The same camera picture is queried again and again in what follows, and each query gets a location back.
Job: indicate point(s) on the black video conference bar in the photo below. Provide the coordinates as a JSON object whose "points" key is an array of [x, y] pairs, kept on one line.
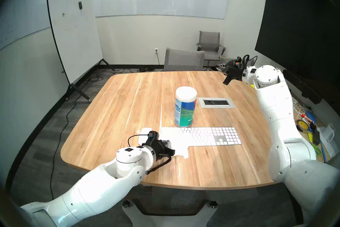
{"points": [[302, 86]]}

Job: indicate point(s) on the white disinfecting wipe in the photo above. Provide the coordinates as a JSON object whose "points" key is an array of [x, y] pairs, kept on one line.
{"points": [[180, 149]]}

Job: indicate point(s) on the yellow black tape roll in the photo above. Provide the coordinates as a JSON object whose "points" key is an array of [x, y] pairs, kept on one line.
{"points": [[302, 124]]}

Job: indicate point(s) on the white mug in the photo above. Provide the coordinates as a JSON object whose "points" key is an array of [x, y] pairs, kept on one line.
{"points": [[328, 133]]}

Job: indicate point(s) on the blue pen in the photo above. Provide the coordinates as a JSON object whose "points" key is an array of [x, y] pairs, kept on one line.
{"points": [[322, 150]]}

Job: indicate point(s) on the black block eraser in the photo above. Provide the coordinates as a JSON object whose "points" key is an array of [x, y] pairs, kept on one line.
{"points": [[317, 137]]}

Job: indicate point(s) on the wall whiteboard with handwriting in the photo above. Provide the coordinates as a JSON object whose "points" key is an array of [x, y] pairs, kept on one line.
{"points": [[24, 16]]}

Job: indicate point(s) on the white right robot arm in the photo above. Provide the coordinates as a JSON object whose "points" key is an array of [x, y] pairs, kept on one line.
{"points": [[287, 128]]}

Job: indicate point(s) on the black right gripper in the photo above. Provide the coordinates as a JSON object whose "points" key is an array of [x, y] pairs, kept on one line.
{"points": [[235, 72]]}

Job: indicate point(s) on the rolling whiteboard on stand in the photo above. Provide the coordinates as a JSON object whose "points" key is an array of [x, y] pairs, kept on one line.
{"points": [[71, 29]]}

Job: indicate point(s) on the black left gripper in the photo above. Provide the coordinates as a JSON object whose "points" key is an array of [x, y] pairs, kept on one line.
{"points": [[159, 149]]}

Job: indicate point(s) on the grey office armchair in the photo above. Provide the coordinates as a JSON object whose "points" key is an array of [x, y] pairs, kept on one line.
{"points": [[209, 43]]}

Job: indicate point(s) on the white orange marker pen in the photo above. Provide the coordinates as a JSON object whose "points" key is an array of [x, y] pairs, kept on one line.
{"points": [[307, 118]]}

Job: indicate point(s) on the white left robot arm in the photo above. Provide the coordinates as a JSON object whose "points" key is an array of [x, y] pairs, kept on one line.
{"points": [[93, 192]]}

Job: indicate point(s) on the black wall television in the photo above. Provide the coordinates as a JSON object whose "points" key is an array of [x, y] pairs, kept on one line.
{"points": [[297, 29]]}

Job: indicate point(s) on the small blue object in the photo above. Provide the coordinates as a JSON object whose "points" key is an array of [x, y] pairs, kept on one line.
{"points": [[311, 117]]}

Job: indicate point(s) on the table power outlet box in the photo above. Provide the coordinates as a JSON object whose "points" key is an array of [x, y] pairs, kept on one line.
{"points": [[216, 102]]}

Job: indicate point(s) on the disinfecting wipes canister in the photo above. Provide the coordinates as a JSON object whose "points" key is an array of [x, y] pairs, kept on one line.
{"points": [[184, 112]]}

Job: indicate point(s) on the white computer mouse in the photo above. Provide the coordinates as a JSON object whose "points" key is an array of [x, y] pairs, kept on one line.
{"points": [[144, 133]]}

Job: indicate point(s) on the white keyboard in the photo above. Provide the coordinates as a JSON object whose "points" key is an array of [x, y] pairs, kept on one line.
{"points": [[207, 136]]}

